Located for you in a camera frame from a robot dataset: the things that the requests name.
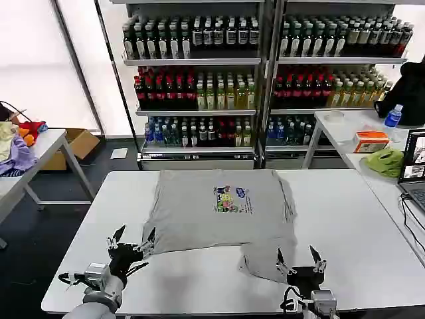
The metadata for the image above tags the blue-labelled water bottle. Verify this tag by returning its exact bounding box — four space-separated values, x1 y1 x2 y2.
384 104 404 128

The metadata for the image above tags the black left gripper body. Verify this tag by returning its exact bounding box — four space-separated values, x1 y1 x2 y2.
108 243 145 282

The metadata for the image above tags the orange tissue box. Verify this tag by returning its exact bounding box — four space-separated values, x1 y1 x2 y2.
353 130 390 154

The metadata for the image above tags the black laptop cable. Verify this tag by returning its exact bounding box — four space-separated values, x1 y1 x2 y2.
400 192 425 257

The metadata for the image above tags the grey laptop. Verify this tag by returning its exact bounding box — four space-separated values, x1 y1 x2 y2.
397 128 425 215

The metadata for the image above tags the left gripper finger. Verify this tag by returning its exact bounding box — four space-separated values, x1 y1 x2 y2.
133 227 157 259
106 224 127 250

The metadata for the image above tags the white side table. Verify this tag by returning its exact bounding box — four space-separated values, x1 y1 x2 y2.
0 128 97 250

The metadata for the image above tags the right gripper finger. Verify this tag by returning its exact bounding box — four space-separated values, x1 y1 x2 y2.
309 245 327 273
276 247 298 276

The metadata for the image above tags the green cloth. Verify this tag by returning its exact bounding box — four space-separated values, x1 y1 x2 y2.
364 148 405 179

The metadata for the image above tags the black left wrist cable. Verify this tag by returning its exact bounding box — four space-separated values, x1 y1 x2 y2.
58 262 149 287

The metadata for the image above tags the white desk with grey legs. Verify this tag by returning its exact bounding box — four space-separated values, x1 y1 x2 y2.
301 109 425 169

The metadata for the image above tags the metal shelf rack with bottles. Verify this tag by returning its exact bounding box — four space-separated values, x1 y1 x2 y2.
265 0 416 169
109 0 267 171

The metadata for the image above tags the brown cardboard box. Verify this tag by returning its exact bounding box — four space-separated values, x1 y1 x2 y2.
41 128 101 171

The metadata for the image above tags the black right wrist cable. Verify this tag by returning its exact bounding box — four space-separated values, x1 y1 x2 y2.
280 285 311 314

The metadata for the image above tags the purple cloth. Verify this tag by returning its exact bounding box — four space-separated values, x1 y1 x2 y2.
0 132 39 177

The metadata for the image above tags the pale yellow cloth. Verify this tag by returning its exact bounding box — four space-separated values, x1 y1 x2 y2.
0 121 19 163

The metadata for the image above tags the red and orange plush toy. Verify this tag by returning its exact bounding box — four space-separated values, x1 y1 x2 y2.
16 120 49 147

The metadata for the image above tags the grey printed t-shirt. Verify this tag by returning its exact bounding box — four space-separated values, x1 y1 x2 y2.
141 168 298 285

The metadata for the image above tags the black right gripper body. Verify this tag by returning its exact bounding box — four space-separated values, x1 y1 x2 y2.
286 265 325 295

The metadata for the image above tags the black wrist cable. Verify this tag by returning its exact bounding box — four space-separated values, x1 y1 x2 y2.
280 285 311 314
58 262 149 287

